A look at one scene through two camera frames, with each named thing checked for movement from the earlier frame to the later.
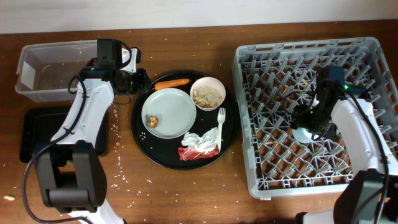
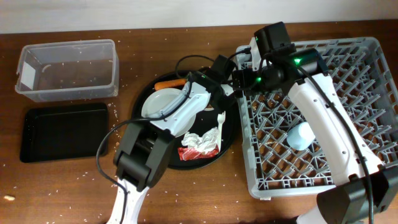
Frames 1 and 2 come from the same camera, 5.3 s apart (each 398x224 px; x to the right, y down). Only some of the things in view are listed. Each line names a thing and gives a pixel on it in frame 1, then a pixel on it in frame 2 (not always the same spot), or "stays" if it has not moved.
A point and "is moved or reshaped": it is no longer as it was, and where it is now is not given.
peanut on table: (9, 197) stays
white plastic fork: (221, 116) stays
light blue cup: (302, 135) is moved or reshaped
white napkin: (205, 144) stays
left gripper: (143, 85) -> (223, 105)
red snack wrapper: (185, 154) stays
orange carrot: (163, 84) stays
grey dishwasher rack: (277, 162) stays
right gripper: (298, 118) -> (238, 83)
